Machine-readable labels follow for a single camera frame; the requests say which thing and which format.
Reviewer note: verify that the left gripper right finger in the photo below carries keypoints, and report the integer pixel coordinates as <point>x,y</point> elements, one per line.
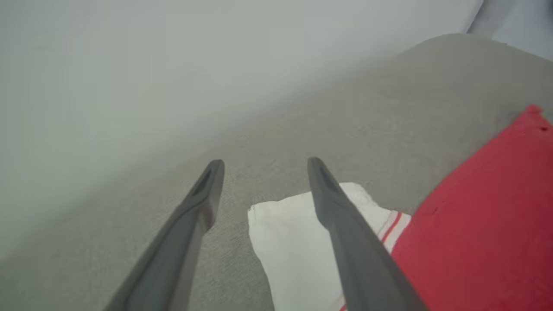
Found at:
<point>363,259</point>

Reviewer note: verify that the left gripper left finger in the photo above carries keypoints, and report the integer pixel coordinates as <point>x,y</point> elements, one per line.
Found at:
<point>181,246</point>

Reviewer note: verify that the red and white shirt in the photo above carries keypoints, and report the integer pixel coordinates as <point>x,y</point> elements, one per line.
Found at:
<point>475,237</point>

